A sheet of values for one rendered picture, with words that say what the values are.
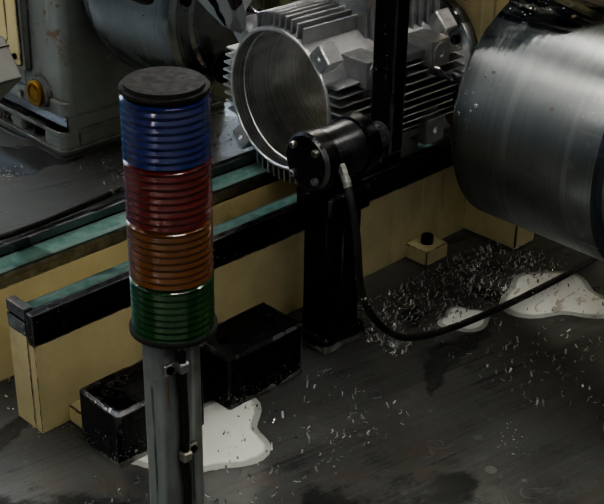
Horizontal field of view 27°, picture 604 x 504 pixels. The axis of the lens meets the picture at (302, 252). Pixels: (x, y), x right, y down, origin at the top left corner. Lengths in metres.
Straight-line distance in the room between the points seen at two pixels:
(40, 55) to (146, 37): 0.23
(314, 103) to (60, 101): 0.41
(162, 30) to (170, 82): 0.70
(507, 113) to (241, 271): 0.32
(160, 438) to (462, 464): 0.33
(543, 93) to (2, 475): 0.60
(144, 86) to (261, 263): 0.52
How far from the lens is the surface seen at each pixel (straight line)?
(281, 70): 1.46
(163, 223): 0.84
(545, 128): 1.16
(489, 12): 1.46
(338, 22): 1.34
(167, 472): 0.97
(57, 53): 1.71
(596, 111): 1.14
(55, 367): 1.18
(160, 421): 0.95
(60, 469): 1.16
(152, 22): 1.54
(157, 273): 0.86
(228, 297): 1.29
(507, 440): 1.20
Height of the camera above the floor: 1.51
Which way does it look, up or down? 28 degrees down
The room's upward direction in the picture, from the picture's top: 1 degrees clockwise
